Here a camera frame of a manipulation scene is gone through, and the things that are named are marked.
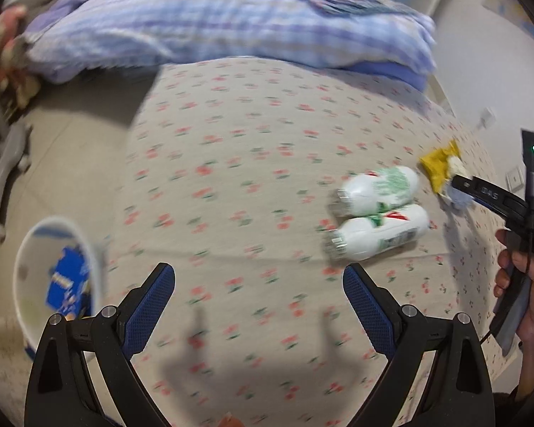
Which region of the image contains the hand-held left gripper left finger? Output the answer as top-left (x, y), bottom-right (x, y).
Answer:
top-left (24, 262), bottom-right (176, 427)

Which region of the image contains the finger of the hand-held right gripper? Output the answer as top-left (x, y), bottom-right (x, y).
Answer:
top-left (451, 173), bottom-right (530, 223)

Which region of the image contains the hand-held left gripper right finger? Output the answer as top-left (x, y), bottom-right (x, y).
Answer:
top-left (342, 262), bottom-right (497, 427)

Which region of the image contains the white patterned paper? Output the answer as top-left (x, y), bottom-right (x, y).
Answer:
top-left (443, 155), bottom-right (475, 212)

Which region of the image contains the yellow plastic wrapper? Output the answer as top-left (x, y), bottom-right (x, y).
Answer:
top-left (418, 140), bottom-right (464, 194)

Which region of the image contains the blue packet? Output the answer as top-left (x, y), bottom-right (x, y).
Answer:
top-left (46, 246), bottom-right (94, 321)

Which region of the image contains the white plastic bin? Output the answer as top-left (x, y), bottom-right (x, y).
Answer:
top-left (12, 216), bottom-right (108, 359)

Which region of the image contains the white bottle barcode label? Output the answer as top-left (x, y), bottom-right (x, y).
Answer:
top-left (324, 204), bottom-right (430, 262)

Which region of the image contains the white bottle green text label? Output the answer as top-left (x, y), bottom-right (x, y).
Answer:
top-left (336, 165), bottom-right (421, 218)

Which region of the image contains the plain blue blanket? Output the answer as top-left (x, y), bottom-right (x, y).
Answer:
top-left (347, 60), bottom-right (437, 92)

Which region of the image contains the cherry print bed sheet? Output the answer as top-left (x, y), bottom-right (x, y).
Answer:
top-left (102, 56), bottom-right (521, 427)

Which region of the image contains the grey chair base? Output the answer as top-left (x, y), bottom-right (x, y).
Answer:
top-left (0, 122), bottom-right (34, 241)

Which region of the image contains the blue striped quilt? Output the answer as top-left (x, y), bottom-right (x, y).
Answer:
top-left (24, 0), bottom-right (437, 83)

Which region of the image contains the pile of stuffed toys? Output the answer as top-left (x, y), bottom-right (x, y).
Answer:
top-left (0, 4), bottom-right (41, 107)

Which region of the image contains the wall poster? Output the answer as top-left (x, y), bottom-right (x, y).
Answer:
top-left (485, 0), bottom-right (534, 41)

